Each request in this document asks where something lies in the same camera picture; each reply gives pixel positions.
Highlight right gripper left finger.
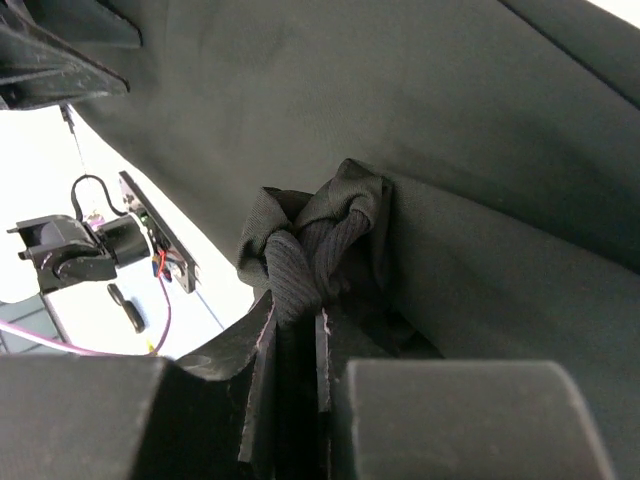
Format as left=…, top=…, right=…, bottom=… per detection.
left=1, top=296, right=275, bottom=479

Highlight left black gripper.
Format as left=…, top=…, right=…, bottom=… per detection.
left=1, top=1, right=142, bottom=110

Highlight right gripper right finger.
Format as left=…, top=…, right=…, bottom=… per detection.
left=315, top=313, right=615, bottom=479

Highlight black trousers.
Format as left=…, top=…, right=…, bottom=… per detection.
left=77, top=1, right=639, bottom=479

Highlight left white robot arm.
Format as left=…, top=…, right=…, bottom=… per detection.
left=1, top=1, right=150, bottom=294

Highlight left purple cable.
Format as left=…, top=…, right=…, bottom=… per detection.
left=0, top=279, right=174, bottom=359

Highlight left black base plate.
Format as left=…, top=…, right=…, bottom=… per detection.
left=119, top=171, right=198, bottom=294

